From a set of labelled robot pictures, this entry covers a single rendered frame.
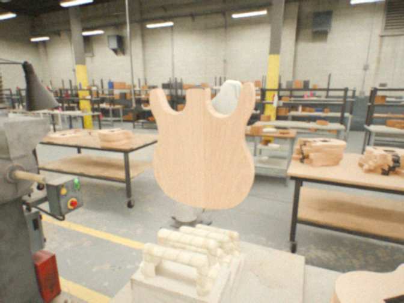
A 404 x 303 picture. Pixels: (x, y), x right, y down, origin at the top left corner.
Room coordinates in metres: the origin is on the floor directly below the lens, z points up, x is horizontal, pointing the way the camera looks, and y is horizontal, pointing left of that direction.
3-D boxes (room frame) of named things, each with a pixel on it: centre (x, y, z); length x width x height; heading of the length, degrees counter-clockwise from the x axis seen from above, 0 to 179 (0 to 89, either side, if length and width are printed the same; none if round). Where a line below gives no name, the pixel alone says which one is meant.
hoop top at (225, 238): (0.82, -0.01, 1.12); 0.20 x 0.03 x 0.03; 69
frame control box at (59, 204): (1.41, 0.90, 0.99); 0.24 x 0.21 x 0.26; 66
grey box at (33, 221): (1.39, 1.07, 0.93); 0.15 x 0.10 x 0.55; 66
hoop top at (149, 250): (0.60, 0.07, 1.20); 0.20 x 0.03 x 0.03; 69
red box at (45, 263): (1.40, 1.07, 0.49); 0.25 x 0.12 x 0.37; 66
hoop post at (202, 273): (0.57, -0.01, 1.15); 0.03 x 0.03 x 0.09
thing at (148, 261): (0.63, 0.15, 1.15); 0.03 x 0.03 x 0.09
